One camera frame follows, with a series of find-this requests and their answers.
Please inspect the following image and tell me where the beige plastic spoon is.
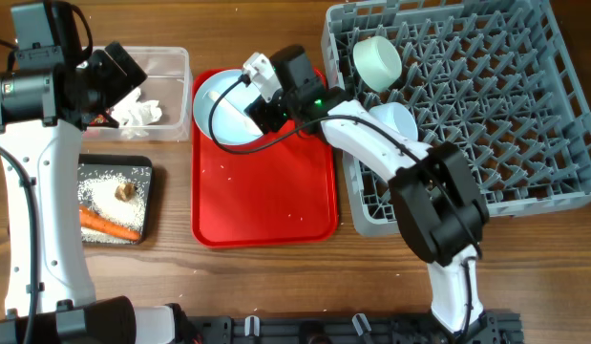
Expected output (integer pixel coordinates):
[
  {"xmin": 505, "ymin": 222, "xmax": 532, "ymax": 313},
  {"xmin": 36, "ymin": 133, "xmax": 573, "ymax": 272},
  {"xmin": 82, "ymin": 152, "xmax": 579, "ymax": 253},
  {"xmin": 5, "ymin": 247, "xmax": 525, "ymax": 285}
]
[{"xmin": 219, "ymin": 98, "xmax": 263, "ymax": 137}]

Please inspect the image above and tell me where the white napkin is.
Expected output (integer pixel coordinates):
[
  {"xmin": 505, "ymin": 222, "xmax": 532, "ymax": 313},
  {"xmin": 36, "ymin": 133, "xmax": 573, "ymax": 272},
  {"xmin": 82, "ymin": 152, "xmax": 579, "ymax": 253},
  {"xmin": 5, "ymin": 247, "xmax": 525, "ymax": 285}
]
[{"xmin": 110, "ymin": 87, "xmax": 162, "ymax": 140}]

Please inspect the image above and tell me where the large light blue plate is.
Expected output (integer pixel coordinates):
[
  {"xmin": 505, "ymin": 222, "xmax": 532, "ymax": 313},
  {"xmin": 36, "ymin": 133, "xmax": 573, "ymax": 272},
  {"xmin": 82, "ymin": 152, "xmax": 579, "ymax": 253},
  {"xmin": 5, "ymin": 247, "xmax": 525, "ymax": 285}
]
[{"xmin": 193, "ymin": 69, "xmax": 261, "ymax": 145}]

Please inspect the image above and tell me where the red serving tray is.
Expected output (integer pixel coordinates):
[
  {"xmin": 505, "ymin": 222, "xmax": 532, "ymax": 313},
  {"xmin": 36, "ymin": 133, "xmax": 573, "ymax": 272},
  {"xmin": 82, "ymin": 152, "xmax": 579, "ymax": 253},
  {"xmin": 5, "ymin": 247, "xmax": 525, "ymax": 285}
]
[{"xmin": 190, "ymin": 66, "xmax": 340, "ymax": 248}]

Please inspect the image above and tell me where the black cable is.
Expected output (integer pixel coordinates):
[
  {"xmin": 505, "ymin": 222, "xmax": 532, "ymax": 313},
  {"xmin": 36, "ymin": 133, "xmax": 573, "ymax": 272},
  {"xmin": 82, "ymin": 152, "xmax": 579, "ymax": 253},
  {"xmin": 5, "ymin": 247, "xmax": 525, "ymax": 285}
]
[
  {"xmin": 206, "ymin": 75, "xmax": 484, "ymax": 335},
  {"xmin": 0, "ymin": 142, "xmax": 43, "ymax": 344}
]

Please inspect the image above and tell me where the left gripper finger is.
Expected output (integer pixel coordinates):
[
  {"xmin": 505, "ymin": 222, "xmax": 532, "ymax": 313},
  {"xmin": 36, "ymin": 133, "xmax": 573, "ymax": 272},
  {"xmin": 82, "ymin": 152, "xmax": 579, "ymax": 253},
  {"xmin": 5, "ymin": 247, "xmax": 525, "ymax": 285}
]
[
  {"xmin": 105, "ymin": 41, "xmax": 147, "ymax": 91},
  {"xmin": 88, "ymin": 49, "xmax": 131, "ymax": 108}
]

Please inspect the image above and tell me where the light green bowl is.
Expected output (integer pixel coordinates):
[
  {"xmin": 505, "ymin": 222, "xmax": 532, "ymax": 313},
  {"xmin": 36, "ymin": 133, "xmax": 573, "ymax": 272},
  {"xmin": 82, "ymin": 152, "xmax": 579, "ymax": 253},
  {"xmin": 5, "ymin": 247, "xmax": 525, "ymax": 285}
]
[{"xmin": 352, "ymin": 36, "xmax": 403, "ymax": 92}]

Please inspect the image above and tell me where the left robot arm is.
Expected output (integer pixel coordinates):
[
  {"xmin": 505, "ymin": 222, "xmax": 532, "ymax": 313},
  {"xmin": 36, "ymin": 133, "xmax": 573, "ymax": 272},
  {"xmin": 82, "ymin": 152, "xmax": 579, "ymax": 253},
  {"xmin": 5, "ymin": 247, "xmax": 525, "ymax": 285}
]
[{"xmin": 0, "ymin": 1, "xmax": 199, "ymax": 343}]

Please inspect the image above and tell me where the brown food scrap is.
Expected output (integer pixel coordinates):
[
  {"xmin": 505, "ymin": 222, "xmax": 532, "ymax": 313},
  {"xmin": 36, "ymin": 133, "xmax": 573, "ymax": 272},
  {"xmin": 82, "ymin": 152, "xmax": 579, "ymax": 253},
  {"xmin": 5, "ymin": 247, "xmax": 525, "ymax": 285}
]
[{"xmin": 115, "ymin": 183, "xmax": 136, "ymax": 202}]

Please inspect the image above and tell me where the left black cable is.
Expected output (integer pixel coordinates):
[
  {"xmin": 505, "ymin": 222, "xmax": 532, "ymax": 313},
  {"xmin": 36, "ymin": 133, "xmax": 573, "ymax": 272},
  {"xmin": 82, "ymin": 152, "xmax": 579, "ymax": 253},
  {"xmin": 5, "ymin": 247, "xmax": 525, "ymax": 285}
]
[{"xmin": 0, "ymin": 142, "xmax": 43, "ymax": 344}]

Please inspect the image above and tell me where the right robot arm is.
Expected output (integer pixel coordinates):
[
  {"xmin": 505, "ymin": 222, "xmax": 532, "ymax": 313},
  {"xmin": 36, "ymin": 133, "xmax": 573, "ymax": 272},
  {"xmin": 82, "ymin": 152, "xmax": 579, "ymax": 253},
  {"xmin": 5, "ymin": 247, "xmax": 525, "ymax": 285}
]
[{"xmin": 241, "ymin": 45, "xmax": 489, "ymax": 340}]

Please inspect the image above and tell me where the white rice pile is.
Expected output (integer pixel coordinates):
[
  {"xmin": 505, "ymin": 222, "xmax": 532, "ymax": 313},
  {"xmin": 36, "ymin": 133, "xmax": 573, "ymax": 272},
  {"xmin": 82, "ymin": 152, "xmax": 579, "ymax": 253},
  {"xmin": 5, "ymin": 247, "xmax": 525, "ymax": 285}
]
[{"xmin": 77, "ymin": 173, "xmax": 148, "ymax": 245}]

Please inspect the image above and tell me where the clear plastic bin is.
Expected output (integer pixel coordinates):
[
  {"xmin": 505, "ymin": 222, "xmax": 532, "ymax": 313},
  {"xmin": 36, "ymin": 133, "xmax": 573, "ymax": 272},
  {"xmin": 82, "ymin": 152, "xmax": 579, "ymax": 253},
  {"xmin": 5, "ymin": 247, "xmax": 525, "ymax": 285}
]
[{"xmin": 83, "ymin": 46, "xmax": 192, "ymax": 141}]

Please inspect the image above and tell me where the small light blue bowl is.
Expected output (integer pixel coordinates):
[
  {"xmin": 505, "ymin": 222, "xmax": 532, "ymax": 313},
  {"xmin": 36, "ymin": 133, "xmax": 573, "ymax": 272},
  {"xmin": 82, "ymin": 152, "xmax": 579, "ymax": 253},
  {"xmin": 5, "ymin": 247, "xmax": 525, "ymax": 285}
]
[{"xmin": 369, "ymin": 102, "xmax": 418, "ymax": 140}]

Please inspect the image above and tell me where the red snack wrapper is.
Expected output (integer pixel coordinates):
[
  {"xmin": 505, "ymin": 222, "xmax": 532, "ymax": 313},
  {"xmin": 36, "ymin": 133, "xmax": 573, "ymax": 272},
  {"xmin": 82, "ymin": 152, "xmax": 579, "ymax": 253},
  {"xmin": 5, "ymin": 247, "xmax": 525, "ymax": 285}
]
[{"xmin": 88, "ymin": 114, "xmax": 110, "ymax": 127}]

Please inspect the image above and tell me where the orange carrot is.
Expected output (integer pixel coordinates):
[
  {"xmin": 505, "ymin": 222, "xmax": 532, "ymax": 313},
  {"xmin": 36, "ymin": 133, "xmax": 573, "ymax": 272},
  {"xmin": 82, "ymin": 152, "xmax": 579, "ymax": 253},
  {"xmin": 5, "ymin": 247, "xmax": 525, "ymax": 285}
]
[{"xmin": 79, "ymin": 205, "xmax": 141, "ymax": 242}]

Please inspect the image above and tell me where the right black cable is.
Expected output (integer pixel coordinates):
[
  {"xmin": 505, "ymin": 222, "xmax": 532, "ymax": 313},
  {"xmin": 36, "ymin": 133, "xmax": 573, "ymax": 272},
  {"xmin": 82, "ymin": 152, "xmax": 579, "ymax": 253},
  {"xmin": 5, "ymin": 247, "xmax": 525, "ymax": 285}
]
[{"xmin": 206, "ymin": 75, "xmax": 484, "ymax": 335}]

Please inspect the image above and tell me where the black plastic tray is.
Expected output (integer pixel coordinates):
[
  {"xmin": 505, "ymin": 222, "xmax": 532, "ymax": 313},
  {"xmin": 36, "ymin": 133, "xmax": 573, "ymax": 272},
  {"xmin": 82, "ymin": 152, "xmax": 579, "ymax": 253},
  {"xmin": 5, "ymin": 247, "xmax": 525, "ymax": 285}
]
[{"xmin": 77, "ymin": 154, "xmax": 154, "ymax": 246}]

